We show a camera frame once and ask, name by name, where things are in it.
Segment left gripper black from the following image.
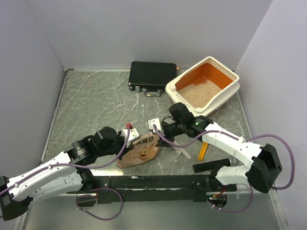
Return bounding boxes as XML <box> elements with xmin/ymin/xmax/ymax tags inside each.
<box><xmin>97</xmin><ymin>130</ymin><xmax>134</xmax><ymax>160</ymax></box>

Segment beige bag sealing clip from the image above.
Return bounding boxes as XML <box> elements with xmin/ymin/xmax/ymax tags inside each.
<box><xmin>174</xmin><ymin>147</ymin><xmax>191</xmax><ymax>160</ymax></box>

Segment pink cat litter bag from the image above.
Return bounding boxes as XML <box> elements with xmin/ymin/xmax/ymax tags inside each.
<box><xmin>117</xmin><ymin>133</ymin><xmax>159</xmax><ymax>169</ymax></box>

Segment yellow plastic litter scoop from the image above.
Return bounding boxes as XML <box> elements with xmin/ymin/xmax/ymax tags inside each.
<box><xmin>198</xmin><ymin>142</ymin><xmax>208</xmax><ymax>161</ymax></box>

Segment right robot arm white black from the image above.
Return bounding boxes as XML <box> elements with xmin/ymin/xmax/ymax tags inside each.
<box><xmin>160</xmin><ymin>103</ymin><xmax>282</xmax><ymax>193</ymax></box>

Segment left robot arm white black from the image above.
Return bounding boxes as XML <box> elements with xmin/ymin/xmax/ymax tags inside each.
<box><xmin>0</xmin><ymin>124</ymin><xmax>139</xmax><ymax>221</ymax></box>

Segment clean litter granules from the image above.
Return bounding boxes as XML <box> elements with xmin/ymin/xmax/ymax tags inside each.
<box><xmin>178</xmin><ymin>78</ymin><xmax>222</xmax><ymax>108</ymax></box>

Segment cream orange litter box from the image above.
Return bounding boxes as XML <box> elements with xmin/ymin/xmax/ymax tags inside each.
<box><xmin>165</xmin><ymin>57</ymin><xmax>240</xmax><ymax>116</ymax></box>

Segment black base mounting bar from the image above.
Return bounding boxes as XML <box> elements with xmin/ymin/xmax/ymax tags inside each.
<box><xmin>67</xmin><ymin>174</ymin><xmax>238</xmax><ymax>204</ymax></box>

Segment black carrying case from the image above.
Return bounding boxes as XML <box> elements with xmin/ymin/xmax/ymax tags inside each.
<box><xmin>128</xmin><ymin>61</ymin><xmax>177</xmax><ymax>97</ymax></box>

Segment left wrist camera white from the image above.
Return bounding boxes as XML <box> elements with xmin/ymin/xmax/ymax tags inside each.
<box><xmin>121</xmin><ymin>123</ymin><xmax>141</xmax><ymax>147</ymax></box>

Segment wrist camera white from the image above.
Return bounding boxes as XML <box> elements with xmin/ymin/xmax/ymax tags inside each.
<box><xmin>121</xmin><ymin>123</ymin><xmax>141</xmax><ymax>147</ymax></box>
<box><xmin>148</xmin><ymin>118</ymin><xmax>162</xmax><ymax>133</ymax></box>

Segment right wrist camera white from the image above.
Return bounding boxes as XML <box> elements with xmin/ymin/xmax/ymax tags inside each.
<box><xmin>148</xmin><ymin>118</ymin><xmax>162</xmax><ymax>133</ymax></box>

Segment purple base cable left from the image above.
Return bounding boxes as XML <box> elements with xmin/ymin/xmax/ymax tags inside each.
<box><xmin>75</xmin><ymin>188</ymin><xmax>124</xmax><ymax>220</ymax></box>

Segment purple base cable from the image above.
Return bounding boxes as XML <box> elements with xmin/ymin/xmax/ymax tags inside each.
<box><xmin>207</xmin><ymin>184</ymin><xmax>254</xmax><ymax>214</ymax></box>
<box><xmin>75</xmin><ymin>188</ymin><xmax>124</xmax><ymax>220</ymax></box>

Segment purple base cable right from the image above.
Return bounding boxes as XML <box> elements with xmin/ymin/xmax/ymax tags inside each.
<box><xmin>207</xmin><ymin>184</ymin><xmax>254</xmax><ymax>214</ymax></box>

